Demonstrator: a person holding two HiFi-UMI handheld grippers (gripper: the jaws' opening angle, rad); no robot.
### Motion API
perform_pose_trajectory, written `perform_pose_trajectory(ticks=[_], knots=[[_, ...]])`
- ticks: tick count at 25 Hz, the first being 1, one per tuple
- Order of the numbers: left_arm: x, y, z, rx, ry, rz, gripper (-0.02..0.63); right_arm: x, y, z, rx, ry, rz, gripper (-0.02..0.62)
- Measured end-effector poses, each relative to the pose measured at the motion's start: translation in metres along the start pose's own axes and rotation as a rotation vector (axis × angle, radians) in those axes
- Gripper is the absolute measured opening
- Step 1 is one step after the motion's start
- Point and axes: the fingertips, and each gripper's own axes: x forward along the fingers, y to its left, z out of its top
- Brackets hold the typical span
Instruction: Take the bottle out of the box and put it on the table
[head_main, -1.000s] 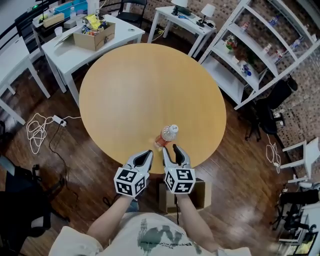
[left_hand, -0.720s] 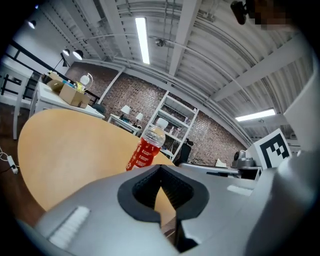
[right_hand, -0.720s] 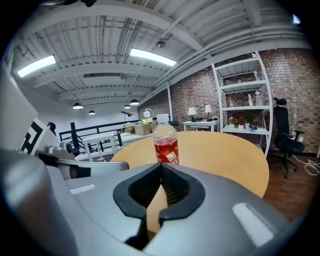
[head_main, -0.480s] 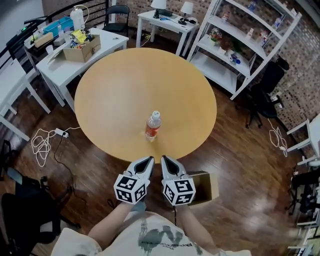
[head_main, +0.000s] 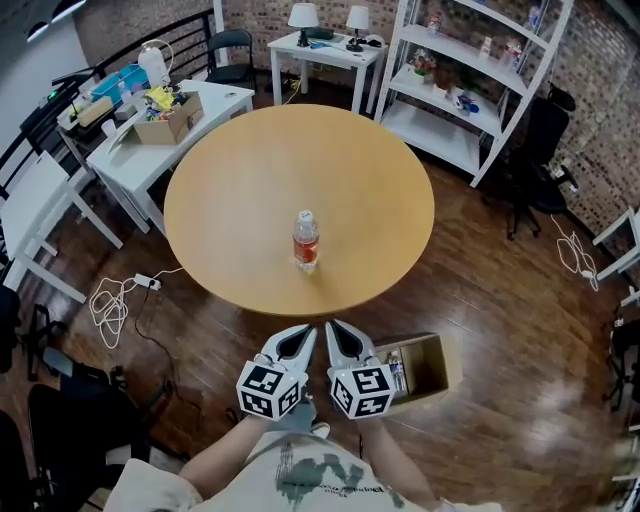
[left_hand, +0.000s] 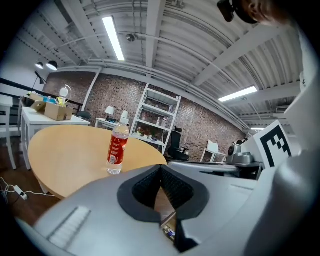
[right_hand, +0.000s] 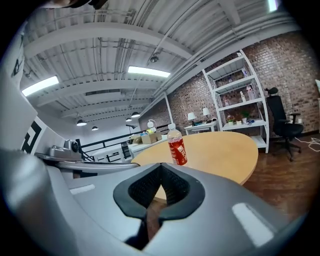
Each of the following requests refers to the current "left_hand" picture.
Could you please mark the white power strip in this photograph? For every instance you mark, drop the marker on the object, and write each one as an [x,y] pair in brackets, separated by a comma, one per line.
[21,193]

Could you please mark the blue box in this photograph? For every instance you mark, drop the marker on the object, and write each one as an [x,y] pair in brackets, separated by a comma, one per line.
[49,99]

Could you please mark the small white side table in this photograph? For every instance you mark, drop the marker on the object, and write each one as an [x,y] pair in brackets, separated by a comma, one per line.
[105,123]

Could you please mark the person's head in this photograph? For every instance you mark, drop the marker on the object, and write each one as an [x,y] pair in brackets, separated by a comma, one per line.
[260,11]

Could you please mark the black desk lamp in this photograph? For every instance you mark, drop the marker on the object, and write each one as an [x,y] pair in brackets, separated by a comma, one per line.
[40,78]

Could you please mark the dark mesh chair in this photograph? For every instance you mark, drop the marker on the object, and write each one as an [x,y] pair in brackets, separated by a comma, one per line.
[84,115]

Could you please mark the clear bottle with red label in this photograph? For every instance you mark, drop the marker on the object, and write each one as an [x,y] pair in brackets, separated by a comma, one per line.
[117,147]

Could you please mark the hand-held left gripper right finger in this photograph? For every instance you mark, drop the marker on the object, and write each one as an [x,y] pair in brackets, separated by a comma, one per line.
[215,200]

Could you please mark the white globe lamp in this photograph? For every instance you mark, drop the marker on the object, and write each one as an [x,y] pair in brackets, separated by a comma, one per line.
[63,92]

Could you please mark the round wooden table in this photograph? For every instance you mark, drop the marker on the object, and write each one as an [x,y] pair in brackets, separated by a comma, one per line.
[70,155]

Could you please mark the person's white shirt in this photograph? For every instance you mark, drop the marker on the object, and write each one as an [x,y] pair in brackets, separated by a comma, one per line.
[307,105]

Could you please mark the open cardboard box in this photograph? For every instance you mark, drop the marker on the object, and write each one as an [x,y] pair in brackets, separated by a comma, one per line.
[58,112]

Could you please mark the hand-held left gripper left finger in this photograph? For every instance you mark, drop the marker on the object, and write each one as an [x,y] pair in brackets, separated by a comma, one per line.
[100,220]

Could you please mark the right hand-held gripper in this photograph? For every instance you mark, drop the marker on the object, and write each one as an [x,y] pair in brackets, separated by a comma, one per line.
[265,152]

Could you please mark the round ceiling fixture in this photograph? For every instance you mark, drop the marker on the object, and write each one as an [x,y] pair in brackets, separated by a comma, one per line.
[130,37]

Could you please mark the white table lamp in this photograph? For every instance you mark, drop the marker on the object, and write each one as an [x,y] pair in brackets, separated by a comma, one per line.
[109,111]

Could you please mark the black head camera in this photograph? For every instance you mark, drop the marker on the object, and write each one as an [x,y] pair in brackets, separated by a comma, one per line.
[226,10]

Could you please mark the long ceiling light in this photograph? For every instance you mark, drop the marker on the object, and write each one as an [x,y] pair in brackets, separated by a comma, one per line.
[113,38]
[238,93]

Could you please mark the black office chair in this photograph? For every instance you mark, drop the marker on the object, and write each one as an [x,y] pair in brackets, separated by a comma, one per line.
[177,146]

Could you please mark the white chair with table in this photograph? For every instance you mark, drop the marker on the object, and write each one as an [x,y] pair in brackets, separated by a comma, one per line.
[212,148]

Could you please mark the white metal shelf rack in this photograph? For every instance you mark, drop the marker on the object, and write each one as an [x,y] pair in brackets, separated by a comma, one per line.
[155,117]

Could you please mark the white desk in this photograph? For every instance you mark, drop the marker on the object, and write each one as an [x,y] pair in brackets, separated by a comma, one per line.
[37,120]

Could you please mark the white wooden chair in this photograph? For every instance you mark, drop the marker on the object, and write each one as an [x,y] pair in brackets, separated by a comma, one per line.
[5,117]

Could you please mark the black pendant lamp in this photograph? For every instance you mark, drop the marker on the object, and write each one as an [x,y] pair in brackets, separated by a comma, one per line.
[52,65]
[39,65]

